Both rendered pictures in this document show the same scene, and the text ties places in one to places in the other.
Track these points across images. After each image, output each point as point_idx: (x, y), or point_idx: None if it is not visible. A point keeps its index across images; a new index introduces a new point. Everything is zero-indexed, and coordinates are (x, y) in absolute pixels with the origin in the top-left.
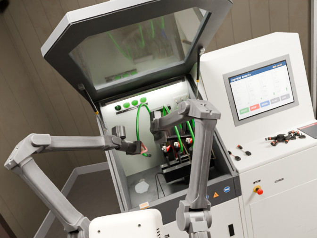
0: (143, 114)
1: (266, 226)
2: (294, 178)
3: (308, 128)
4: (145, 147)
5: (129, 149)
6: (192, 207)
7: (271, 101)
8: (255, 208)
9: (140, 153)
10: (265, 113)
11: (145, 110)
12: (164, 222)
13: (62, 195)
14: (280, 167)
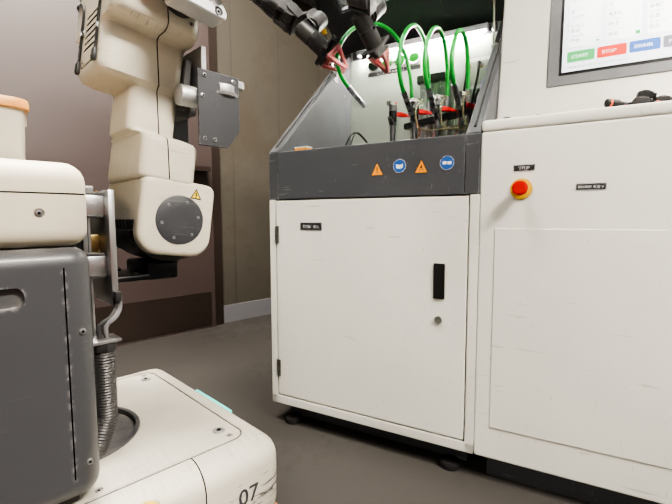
0: (407, 86)
1: (531, 323)
2: (646, 197)
3: None
4: (344, 59)
5: (313, 40)
6: None
7: (665, 40)
8: (509, 246)
9: (326, 54)
10: (639, 66)
11: (412, 78)
12: (321, 193)
13: None
14: (601, 146)
